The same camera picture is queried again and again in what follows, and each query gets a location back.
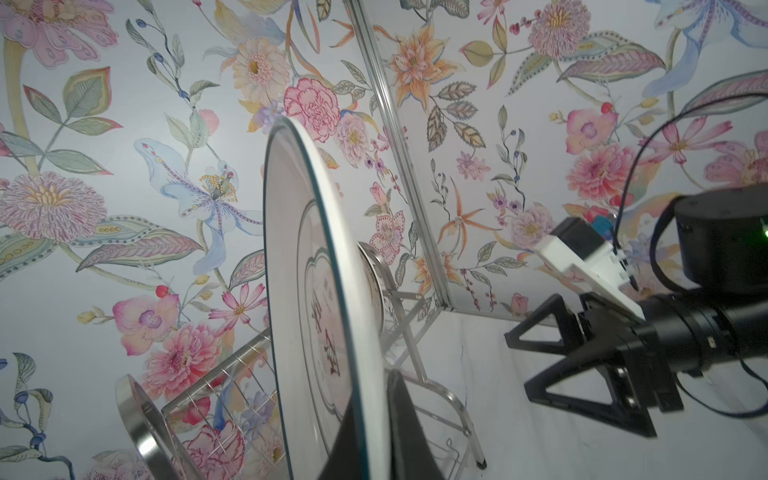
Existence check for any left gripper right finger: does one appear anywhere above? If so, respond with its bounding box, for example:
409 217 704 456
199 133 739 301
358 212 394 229
386 370 444 480

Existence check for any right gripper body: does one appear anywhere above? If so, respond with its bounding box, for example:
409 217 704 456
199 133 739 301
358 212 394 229
579 293 683 413

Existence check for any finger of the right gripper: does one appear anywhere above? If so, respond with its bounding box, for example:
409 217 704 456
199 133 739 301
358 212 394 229
525 344 657 437
504 294 585 354

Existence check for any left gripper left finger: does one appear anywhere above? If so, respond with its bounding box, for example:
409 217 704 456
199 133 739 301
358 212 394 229
319 400 366 480

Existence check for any white plate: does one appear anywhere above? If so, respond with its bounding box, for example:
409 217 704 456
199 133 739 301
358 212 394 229
264 117 391 479

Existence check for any dark-rimmed lettered plate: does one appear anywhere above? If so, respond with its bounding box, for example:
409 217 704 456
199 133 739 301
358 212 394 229
358 242 384 334

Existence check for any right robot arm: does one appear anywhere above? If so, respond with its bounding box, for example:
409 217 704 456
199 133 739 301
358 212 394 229
505 184 767 438

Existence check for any chrome two-tier dish rack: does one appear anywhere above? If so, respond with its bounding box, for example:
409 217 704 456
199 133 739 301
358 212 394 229
115 241 488 480

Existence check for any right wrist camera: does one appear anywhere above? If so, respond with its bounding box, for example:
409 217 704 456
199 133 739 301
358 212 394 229
534 217 645 320

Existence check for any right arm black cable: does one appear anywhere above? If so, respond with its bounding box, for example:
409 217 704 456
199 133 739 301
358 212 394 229
611 89 768 420

